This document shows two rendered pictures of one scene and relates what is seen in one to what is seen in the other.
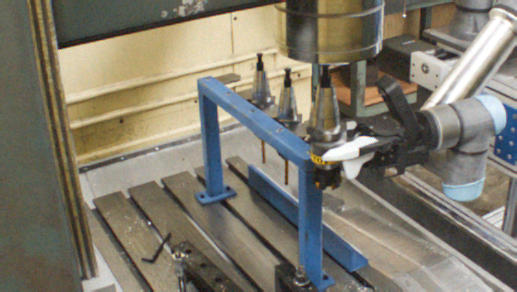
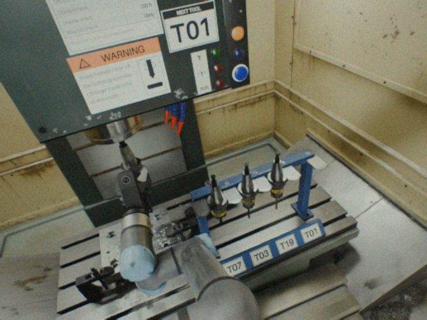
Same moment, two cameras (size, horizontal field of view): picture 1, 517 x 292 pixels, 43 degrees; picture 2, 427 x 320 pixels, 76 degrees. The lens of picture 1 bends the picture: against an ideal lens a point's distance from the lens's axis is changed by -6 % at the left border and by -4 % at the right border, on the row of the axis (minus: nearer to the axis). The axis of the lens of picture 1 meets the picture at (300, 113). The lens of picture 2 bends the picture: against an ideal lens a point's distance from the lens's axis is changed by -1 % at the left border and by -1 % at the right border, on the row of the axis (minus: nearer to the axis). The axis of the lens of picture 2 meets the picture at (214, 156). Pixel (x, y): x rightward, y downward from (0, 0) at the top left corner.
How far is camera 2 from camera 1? 1.52 m
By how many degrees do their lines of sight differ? 87
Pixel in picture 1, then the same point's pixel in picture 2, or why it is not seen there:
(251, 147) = (408, 242)
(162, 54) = (398, 140)
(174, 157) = (369, 196)
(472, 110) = (123, 240)
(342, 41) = not seen: hidden behind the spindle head
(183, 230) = (266, 197)
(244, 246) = (250, 222)
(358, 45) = not seen: hidden behind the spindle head
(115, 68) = (369, 126)
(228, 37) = not seen: outside the picture
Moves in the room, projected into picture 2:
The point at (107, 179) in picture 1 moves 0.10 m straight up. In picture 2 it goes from (335, 170) to (338, 155)
